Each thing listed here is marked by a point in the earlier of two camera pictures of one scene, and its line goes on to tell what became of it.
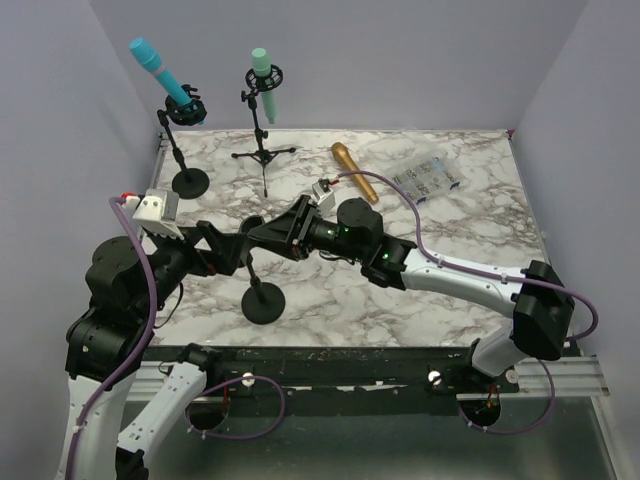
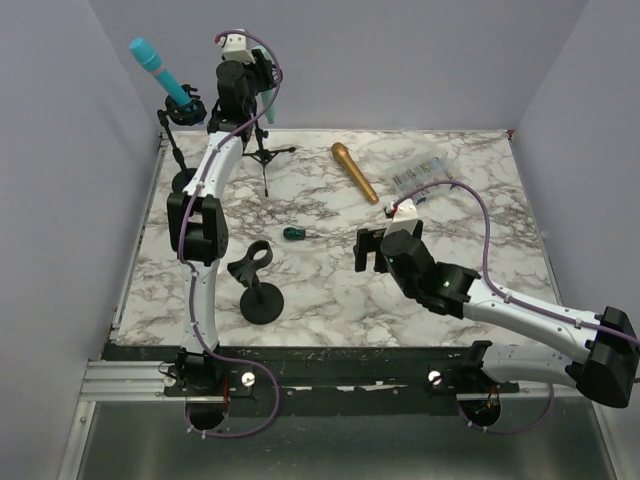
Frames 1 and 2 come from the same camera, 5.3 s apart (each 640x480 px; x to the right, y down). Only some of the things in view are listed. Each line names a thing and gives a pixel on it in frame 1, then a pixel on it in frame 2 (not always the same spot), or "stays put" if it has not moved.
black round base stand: x=190 y=183 stays put
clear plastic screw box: x=427 y=179 stays put
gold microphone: x=342 y=157 stays put
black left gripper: x=223 y=255 -> x=260 y=73
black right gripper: x=288 y=234 -> x=370 y=240
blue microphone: x=148 y=56 stays put
